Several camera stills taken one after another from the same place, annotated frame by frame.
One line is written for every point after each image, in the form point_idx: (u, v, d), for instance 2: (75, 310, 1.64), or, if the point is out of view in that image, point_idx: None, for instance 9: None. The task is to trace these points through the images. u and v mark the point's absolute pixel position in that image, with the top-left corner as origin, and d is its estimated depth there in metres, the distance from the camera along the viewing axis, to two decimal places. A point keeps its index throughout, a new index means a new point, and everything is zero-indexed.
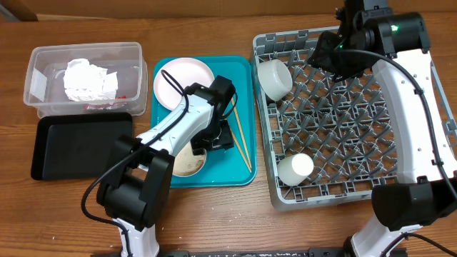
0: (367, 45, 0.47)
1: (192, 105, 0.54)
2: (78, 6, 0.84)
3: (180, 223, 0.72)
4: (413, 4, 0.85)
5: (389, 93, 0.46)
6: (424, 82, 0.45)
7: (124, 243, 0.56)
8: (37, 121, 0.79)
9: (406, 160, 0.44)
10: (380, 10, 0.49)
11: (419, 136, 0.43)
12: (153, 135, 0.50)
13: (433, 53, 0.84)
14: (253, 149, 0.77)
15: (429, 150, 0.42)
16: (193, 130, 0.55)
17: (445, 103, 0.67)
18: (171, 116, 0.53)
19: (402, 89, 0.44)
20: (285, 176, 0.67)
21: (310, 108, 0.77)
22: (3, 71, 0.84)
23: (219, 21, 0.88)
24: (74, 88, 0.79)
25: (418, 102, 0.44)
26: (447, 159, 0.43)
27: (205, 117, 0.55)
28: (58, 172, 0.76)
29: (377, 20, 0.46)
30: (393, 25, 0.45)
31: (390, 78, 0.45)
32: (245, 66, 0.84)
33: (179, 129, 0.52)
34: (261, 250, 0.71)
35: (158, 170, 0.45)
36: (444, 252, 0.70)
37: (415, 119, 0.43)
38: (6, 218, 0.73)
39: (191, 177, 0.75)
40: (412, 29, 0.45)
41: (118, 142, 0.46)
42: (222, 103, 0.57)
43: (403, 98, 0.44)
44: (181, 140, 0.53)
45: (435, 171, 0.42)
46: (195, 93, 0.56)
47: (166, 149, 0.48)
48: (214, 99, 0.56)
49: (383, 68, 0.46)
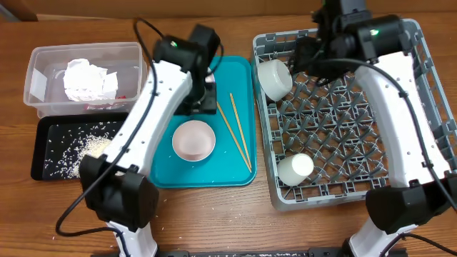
0: (348, 51, 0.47)
1: (161, 82, 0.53)
2: (78, 5, 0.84)
3: (179, 223, 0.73)
4: (412, 3, 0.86)
5: (375, 98, 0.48)
6: (408, 84, 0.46)
7: (121, 245, 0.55)
8: (23, 116, 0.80)
9: (397, 164, 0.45)
10: (358, 14, 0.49)
11: (408, 140, 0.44)
12: (121, 146, 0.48)
13: (433, 53, 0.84)
14: (253, 150, 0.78)
15: (419, 153, 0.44)
16: (171, 109, 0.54)
17: (445, 103, 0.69)
18: (139, 104, 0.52)
19: (388, 93, 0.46)
20: (285, 177, 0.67)
21: (310, 108, 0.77)
22: (2, 71, 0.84)
23: (219, 21, 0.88)
24: (74, 88, 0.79)
25: (403, 106, 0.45)
26: (436, 160, 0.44)
27: (181, 89, 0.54)
28: (61, 172, 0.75)
29: (357, 26, 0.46)
30: (373, 28, 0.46)
31: (375, 83, 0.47)
32: (245, 66, 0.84)
33: (151, 121, 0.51)
34: (261, 250, 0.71)
35: (130, 188, 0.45)
36: (444, 252, 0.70)
37: (402, 123, 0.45)
38: (6, 218, 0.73)
39: (191, 178, 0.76)
40: (391, 32, 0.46)
41: (85, 164, 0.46)
42: (201, 56, 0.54)
43: (388, 103, 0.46)
44: (154, 139, 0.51)
45: (426, 173, 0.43)
46: (167, 56, 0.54)
47: (135, 165, 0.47)
48: (191, 54, 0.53)
49: (365, 73, 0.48)
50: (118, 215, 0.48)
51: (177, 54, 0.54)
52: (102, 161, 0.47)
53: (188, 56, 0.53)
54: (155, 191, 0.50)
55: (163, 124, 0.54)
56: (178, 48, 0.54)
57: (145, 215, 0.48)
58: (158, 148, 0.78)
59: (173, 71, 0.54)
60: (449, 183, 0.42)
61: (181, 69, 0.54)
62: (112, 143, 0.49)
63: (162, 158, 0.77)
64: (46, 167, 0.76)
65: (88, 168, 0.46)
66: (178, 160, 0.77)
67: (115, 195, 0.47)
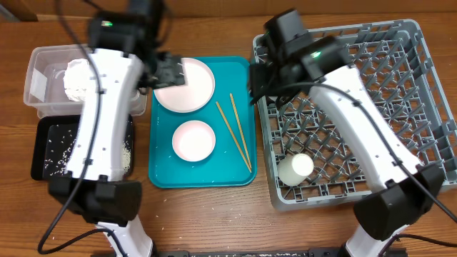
0: (296, 77, 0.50)
1: (103, 75, 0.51)
2: (79, 5, 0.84)
3: (179, 223, 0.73)
4: (410, 4, 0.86)
5: (334, 113, 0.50)
6: (358, 93, 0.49)
7: (114, 243, 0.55)
8: (23, 116, 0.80)
9: (371, 170, 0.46)
10: (301, 38, 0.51)
11: (373, 145, 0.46)
12: (83, 156, 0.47)
13: (433, 53, 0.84)
14: (253, 149, 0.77)
15: (387, 154, 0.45)
16: (125, 100, 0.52)
17: (445, 103, 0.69)
18: (89, 107, 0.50)
19: (342, 105, 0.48)
20: (285, 177, 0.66)
21: (310, 108, 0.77)
22: (3, 71, 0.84)
23: (219, 21, 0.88)
24: (73, 88, 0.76)
25: (360, 113, 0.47)
26: (405, 156, 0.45)
27: (128, 76, 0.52)
28: (61, 172, 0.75)
29: (298, 52, 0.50)
30: (312, 51, 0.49)
31: (328, 99, 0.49)
32: (245, 66, 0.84)
33: (106, 119, 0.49)
34: (261, 250, 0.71)
35: (105, 198, 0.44)
36: (444, 253, 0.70)
37: (362, 132, 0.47)
38: (6, 218, 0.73)
39: (191, 178, 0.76)
40: (332, 52, 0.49)
41: (54, 188, 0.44)
42: (144, 28, 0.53)
43: (345, 114, 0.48)
44: (116, 142, 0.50)
45: (398, 171, 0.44)
46: (105, 38, 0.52)
47: (103, 175, 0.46)
48: (131, 28, 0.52)
49: (318, 93, 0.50)
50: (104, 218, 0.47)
51: (113, 36, 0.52)
52: (68, 181, 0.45)
53: (126, 36, 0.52)
54: (137, 185, 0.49)
55: (123, 115, 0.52)
56: (113, 26, 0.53)
57: (132, 205, 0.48)
58: (158, 148, 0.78)
59: (113, 57, 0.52)
60: (425, 176, 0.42)
61: (121, 53, 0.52)
62: (72, 159, 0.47)
63: (163, 158, 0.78)
64: (46, 167, 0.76)
65: (57, 189, 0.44)
66: (178, 160, 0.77)
67: (91, 200, 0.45)
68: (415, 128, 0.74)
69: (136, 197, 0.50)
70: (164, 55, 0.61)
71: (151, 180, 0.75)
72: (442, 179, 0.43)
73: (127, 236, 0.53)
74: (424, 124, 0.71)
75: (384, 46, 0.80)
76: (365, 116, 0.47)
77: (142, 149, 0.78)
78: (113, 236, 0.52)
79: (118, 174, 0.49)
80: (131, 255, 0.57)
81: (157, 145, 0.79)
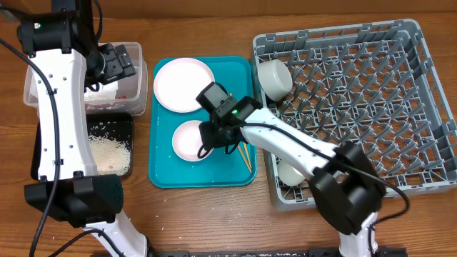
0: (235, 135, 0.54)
1: (51, 75, 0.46)
2: None
3: (179, 223, 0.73)
4: (410, 5, 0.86)
5: (263, 142, 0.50)
6: (271, 121, 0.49)
7: (106, 243, 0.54)
8: (22, 116, 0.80)
9: (305, 171, 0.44)
10: (226, 102, 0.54)
11: (294, 150, 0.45)
12: (51, 160, 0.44)
13: (433, 53, 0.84)
14: (253, 149, 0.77)
15: (307, 150, 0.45)
16: (80, 96, 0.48)
17: (445, 103, 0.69)
18: (43, 110, 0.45)
19: (262, 133, 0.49)
20: (285, 176, 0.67)
21: (310, 108, 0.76)
22: (3, 71, 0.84)
23: (219, 21, 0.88)
24: None
25: (278, 132, 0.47)
26: (324, 145, 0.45)
27: (76, 70, 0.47)
28: None
29: (223, 117, 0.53)
30: (232, 112, 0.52)
31: (253, 133, 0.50)
32: (245, 66, 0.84)
33: (66, 117, 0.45)
34: (261, 250, 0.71)
35: (86, 195, 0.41)
36: (445, 253, 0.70)
37: (288, 150, 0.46)
38: (6, 218, 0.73)
39: (191, 178, 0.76)
40: (246, 107, 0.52)
41: (29, 197, 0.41)
42: (76, 21, 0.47)
43: (268, 138, 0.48)
44: (83, 135, 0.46)
45: (319, 159, 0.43)
46: (38, 41, 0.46)
47: (77, 172, 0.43)
48: (62, 23, 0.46)
49: (245, 133, 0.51)
50: (90, 213, 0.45)
51: (47, 37, 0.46)
52: (43, 185, 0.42)
53: (61, 33, 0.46)
54: (112, 175, 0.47)
55: (82, 111, 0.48)
56: (44, 28, 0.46)
57: (114, 200, 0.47)
58: (158, 148, 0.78)
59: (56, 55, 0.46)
60: (342, 153, 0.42)
61: (62, 52, 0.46)
62: (41, 165, 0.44)
63: (163, 158, 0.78)
64: None
65: (33, 198, 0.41)
66: (178, 160, 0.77)
67: (73, 200, 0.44)
68: (415, 128, 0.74)
69: (117, 185, 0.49)
70: (106, 49, 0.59)
71: (151, 180, 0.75)
72: (362, 153, 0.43)
73: (119, 234, 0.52)
74: (424, 124, 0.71)
75: (384, 46, 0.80)
76: (285, 134, 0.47)
77: (142, 149, 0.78)
78: (106, 236, 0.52)
79: (93, 168, 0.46)
80: (127, 252, 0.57)
81: (156, 145, 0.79)
